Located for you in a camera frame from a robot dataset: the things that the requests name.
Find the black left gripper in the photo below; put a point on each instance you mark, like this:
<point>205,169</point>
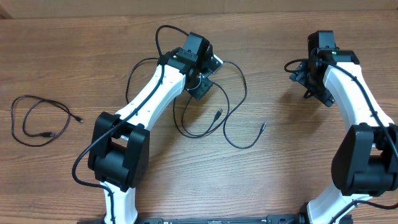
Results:
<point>198,93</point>

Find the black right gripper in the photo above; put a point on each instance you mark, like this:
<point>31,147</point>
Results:
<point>300,76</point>

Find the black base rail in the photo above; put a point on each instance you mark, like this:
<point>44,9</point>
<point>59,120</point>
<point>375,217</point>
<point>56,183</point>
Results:
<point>270,219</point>

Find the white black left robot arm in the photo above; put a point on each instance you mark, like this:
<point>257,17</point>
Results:
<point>119,152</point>

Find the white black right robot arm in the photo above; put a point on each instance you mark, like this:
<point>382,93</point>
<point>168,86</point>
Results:
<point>365,164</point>

